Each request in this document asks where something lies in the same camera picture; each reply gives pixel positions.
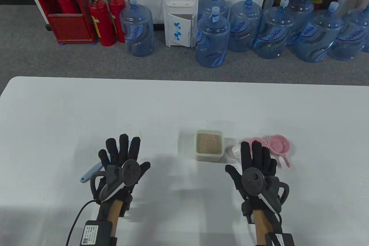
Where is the person's right hand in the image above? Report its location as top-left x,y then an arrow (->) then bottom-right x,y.
225,141 -> 281,223

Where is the person's left hand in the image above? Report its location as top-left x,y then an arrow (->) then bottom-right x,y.
98,134 -> 151,220

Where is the light blue knife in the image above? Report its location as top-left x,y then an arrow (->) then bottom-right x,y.
80,141 -> 133,183

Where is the clear plastic container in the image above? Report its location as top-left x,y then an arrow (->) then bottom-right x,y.
195,130 -> 225,162

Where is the white sesame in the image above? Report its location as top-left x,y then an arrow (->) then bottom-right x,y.
197,134 -> 222,153

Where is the person's right forearm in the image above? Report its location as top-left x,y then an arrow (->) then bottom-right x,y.
253,210 -> 274,246

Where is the person's left forearm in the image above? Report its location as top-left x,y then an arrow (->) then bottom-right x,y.
108,200 -> 124,239

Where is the black white right hand controller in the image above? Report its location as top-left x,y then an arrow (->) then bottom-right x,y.
242,167 -> 289,213

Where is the red fire extinguisher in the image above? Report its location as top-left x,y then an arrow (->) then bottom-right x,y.
56,0 -> 78,14
107,0 -> 129,44
88,0 -> 116,47

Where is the row of blue water jugs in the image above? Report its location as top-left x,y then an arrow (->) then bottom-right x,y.
119,0 -> 369,68

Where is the red fire extinguisher cabinet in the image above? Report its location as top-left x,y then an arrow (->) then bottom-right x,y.
28,0 -> 96,45

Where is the pink dish with handle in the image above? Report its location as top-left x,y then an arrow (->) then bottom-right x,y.
248,138 -> 270,152
268,134 -> 291,168

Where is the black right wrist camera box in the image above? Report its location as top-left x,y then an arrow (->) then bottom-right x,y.
265,232 -> 295,246

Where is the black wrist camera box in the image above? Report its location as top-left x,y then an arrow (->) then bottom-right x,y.
265,232 -> 295,246
83,221 -> 118,246

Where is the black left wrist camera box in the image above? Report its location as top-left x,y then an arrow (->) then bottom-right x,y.
83,221 -> 118,246

